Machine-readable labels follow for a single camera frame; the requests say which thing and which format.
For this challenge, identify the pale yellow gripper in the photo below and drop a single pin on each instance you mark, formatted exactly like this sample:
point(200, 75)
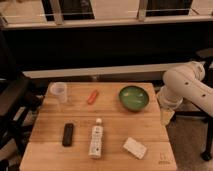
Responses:
point(166, 115)

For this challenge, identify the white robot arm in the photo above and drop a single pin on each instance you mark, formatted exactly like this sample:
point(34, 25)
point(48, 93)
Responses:
point(167, 98)

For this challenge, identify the green ceramic bowl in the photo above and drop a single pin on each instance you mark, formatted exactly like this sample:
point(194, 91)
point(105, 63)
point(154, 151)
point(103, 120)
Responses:
point(133, 98)

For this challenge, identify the white sponge block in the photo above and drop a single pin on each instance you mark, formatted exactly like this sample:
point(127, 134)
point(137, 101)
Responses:
point(135, 148)

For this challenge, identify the white plastic bottle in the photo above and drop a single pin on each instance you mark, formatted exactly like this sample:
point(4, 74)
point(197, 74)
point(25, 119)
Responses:
point(95, 148)

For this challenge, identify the black remote control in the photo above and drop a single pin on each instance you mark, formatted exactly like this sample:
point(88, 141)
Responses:
point(68, 134)

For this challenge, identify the clear plastic cup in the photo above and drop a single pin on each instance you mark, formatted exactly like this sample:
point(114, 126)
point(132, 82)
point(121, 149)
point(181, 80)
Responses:
point(59, 90)

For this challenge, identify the black chair left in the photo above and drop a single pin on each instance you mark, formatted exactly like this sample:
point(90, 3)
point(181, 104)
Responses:
point(15, 102)

